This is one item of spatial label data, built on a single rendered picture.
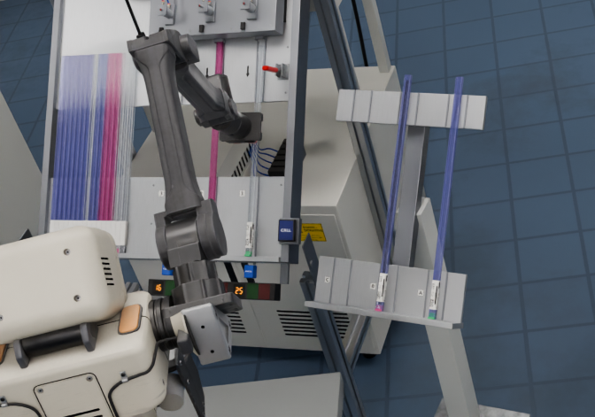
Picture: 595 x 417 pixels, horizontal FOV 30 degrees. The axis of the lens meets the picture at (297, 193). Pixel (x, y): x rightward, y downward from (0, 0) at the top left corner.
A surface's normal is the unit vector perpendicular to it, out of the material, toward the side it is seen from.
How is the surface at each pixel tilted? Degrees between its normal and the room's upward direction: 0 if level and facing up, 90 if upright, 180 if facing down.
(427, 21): 0
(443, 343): 90
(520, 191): 0
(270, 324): 90
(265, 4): 44
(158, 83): 38
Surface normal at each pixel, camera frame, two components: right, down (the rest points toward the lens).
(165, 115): -0.19, -0.24
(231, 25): -0.39, -0.11
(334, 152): -0.25, -0.77
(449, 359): -0.42, 0.63
